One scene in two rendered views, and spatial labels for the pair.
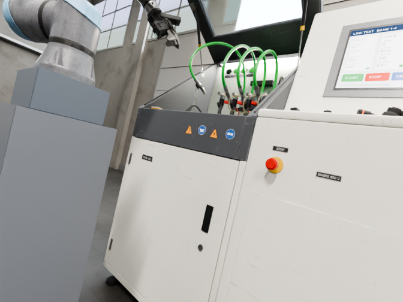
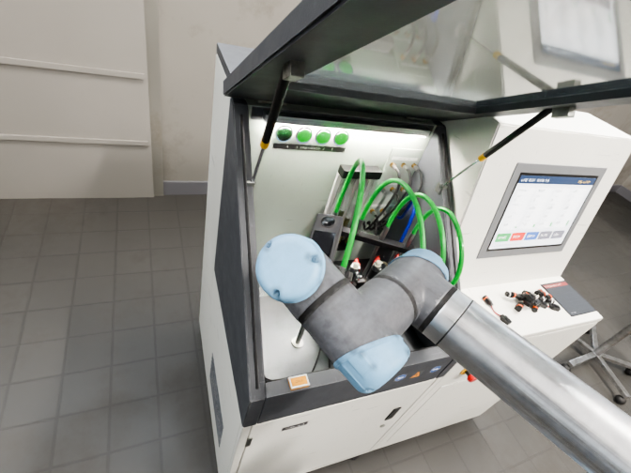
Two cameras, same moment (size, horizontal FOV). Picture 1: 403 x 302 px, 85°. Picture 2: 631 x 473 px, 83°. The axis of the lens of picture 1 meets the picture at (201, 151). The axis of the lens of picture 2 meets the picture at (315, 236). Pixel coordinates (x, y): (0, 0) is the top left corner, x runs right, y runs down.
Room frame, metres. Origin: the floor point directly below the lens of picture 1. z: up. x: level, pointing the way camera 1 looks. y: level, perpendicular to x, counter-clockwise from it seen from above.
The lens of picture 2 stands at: (1.03, 0.75, 1.82)
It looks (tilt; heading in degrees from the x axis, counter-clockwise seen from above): 39 degrees down; 290
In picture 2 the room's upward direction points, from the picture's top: 18 degrees clockwise
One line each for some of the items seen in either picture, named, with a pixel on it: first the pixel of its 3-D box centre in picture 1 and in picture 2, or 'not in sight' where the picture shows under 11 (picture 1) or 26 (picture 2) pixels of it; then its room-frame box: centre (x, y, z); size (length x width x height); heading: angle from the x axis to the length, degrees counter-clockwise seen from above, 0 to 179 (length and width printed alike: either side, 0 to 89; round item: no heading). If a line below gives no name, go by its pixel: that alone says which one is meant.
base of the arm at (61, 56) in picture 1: (69, 65); not in sight; (0.63, 0.42, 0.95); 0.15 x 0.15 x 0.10
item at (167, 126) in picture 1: (183, 129); (361, 380); (0.99, 0.10, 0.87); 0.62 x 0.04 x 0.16; 51
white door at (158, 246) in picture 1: (159, 221); (325, 439); (0.98, 0.11, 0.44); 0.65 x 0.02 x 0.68; 51
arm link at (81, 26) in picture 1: (75, 24); not in sight; (0.63, 0.43, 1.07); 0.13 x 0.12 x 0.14; 80
